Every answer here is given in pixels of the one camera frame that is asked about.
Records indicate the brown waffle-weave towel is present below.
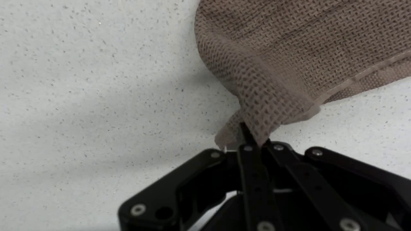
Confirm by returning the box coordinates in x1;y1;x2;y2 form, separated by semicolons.
193;0;411;151

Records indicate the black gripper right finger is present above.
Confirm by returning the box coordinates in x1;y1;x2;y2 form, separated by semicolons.
258;137;411;231

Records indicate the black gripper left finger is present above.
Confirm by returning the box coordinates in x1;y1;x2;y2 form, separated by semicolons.
118;120;276;231

